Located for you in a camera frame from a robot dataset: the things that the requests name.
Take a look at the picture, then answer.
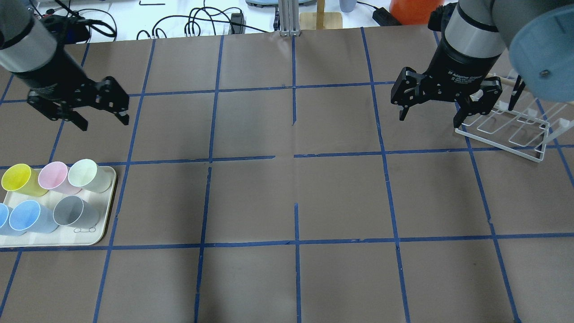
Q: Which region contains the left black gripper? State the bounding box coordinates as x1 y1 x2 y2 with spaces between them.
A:
16 49 130 131

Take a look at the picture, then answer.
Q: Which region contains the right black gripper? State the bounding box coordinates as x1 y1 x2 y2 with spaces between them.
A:
390 43 502 129

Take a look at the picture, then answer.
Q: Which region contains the light blue plastic cup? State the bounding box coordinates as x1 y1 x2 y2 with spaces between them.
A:
0 203 26 236

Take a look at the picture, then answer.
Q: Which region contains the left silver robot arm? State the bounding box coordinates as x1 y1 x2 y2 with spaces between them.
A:
0 0 130 131

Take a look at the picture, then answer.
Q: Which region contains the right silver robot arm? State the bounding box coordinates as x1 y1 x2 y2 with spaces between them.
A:
390 0 574 128

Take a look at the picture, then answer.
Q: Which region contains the pale green plastic cup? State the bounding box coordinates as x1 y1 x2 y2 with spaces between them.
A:
68 159 113 193

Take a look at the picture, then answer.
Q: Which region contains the pink plastic cup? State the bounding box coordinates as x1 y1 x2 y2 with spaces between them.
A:
38 161 82 196

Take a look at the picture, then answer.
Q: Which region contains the grey plastic cup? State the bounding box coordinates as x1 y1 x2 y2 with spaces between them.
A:
53 196 99 229

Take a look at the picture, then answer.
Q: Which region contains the yellow plastic cup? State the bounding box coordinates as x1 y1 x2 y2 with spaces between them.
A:
1 163 48 197

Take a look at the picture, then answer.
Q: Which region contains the blue cup on side table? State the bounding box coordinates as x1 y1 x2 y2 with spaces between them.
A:
339 0 357 13

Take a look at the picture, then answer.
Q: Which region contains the orange bucket with lid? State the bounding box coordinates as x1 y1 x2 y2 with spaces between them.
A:
389 0 445 25

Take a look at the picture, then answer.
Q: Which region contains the white plastic tray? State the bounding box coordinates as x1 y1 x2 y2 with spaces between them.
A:
0 166 117 248

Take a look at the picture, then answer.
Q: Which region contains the wooden mug tree stand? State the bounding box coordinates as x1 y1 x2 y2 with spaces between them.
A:
299 0 343 30

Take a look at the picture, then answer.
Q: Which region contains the white wire cup rack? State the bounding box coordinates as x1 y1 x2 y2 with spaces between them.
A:
455 70 573 163

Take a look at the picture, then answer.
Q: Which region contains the aluminium frame post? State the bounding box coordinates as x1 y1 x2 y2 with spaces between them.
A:
278 0 300 37

